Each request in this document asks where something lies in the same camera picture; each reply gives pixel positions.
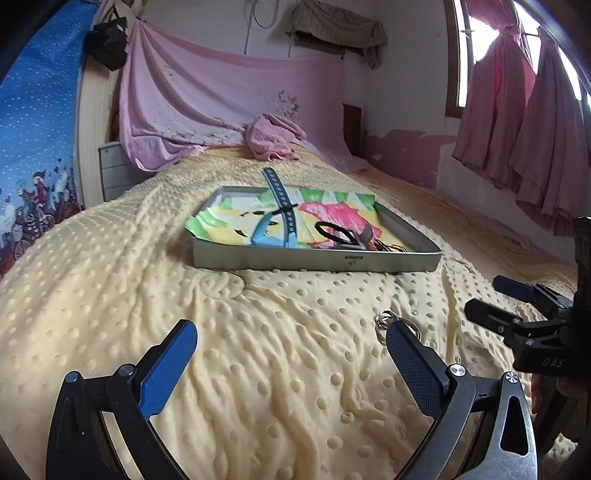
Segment yellow dotted bed blanket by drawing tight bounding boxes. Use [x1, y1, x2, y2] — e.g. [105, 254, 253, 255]
[1, 148, 576, 479]

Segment colourful floral paper liner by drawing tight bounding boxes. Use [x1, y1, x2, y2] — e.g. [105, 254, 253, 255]
[184, 187, 412, 252]

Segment wooden wardrobe panel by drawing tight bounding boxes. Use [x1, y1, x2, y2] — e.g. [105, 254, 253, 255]
[74, 0, 139, 209]

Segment silver hoop earrings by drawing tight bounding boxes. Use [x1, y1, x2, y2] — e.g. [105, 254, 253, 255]
[374, 310, 421, 345]

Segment wooden window frame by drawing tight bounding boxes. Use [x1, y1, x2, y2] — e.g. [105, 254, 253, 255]
[443, 0, 475, 119]

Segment grey drawer cabinet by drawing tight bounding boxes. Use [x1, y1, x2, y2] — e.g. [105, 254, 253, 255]
[98, 142, 154, 202]

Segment air conditioner power cable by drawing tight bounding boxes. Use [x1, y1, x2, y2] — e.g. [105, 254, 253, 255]
[243, 0, 283, 56]

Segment black hair tie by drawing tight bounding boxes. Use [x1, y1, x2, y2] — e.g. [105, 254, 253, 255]
[314, 221, 366, 245]

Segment teal watch strap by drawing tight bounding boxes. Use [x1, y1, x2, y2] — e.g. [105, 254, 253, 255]
[250, 166, 302, 248]

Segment pink crumpled towel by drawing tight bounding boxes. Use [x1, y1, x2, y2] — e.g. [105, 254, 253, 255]
[245, 113, 308, 162]

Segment person's right hand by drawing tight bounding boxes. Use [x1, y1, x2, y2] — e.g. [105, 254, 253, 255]
[531, 374, 590, 416]

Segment blue cartoon fabric wardrobe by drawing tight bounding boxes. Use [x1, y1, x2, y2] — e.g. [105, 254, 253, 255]
[1, 1, 97, 273]

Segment brown cloth on shelf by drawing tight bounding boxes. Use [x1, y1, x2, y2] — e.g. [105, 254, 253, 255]
[287, 1, 388, 69]

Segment black hanging bag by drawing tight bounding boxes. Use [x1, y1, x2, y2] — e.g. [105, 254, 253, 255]
[83, 17, 127, 72]

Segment pink hanging bedsheet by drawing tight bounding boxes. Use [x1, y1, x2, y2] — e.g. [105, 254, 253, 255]
[119, 22, 368, 172]

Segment grey metal tray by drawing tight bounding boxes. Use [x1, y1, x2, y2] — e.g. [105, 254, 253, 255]
[186, 186, 443, 273]

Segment pink window curtain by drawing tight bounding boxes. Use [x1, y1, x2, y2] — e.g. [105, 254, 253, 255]
[453, 1, 590, 237]

